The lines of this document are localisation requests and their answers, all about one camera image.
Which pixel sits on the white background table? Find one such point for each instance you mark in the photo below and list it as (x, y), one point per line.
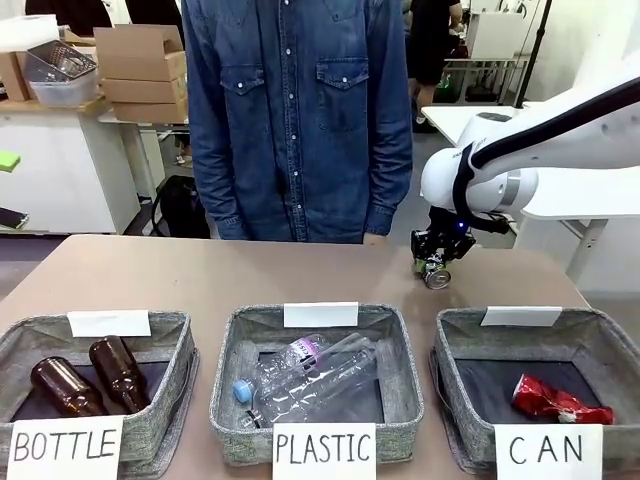
(145, 135)

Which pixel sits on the blue bottle cap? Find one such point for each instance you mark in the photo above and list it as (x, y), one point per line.
(243, 391)

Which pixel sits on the small cardboard box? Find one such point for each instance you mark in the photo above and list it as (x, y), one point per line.
(14, 75)

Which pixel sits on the clear bottle purple label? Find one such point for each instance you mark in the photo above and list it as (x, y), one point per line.
(300, 352)

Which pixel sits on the person's left forearm denim sleeve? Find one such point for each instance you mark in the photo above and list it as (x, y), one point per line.
(390, 185)

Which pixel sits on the black tripod pole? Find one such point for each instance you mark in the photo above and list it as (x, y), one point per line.
(541, 50)

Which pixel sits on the green sponge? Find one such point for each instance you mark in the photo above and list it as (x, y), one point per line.
(9, 161)

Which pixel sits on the open cardboard box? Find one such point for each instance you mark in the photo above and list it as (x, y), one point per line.
(140, 52)

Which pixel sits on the large white desk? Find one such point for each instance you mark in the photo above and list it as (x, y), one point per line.
(590, 220)

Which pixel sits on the background person black shirt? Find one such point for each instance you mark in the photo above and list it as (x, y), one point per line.
(432, 50)

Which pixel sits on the silver green drink can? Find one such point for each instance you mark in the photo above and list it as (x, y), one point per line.
(439, 275)

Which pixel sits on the background workbench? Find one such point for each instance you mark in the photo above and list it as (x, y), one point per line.
(485, 75)

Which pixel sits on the person's right forearm denim sleeve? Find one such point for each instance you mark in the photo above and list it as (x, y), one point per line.
(220, 190)

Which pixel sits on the white paper sign PLASTIC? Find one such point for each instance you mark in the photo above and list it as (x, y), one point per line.
(324, 450)

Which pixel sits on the clear plastic storage bin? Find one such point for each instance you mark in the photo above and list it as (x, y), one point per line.
(65, 92)

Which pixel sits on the person's denim shirt torso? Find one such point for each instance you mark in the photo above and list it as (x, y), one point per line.
(295, 115)

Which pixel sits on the black notebook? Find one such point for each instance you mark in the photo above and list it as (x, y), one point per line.
(12, 218)

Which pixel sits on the flat closed cardboard box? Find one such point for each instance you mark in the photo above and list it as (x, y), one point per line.
(145, 90)
(150, 110)

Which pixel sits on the black backpack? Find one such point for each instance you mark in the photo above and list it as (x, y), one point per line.
(180, 210)

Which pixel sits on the white box appliance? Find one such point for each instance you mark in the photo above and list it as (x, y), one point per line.
(500, 35)

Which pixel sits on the background person dark clothes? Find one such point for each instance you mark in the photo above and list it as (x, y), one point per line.
(82, 15)

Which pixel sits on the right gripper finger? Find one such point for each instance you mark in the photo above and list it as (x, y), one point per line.
(457, 250)
(421, 252)

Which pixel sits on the blank white paper card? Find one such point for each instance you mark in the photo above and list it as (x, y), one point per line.
(521, 316)
(109, 324)
(321, 314)

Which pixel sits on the crushed red can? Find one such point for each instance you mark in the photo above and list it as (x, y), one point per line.
(555, 402)

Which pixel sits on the person's left hand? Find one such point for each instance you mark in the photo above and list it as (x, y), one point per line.
(376, 240)

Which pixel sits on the wooden top side table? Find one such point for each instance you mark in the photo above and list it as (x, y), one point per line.
(60, 150)

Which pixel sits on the white paper sign CAN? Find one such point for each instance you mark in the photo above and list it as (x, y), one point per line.
(547, 450)

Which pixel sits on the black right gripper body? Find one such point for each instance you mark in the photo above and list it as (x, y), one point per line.
(447, 225)

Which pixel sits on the large clear plastic bottle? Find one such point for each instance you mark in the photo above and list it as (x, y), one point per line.
(320, 385)

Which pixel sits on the grey fabric basket bottle label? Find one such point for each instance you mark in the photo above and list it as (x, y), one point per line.
(165, 345)

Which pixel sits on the grey fabric basket plastic label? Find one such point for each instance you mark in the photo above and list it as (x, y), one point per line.
(235, 350)

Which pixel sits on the grey fabric basket can label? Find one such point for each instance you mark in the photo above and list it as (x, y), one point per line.
(450, 360)

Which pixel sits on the brown glass bottle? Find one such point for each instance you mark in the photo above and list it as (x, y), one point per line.
(62, 387)
(120, 370)

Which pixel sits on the white paper sign BOTTLE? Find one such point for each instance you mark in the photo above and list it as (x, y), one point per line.
(65, 445)

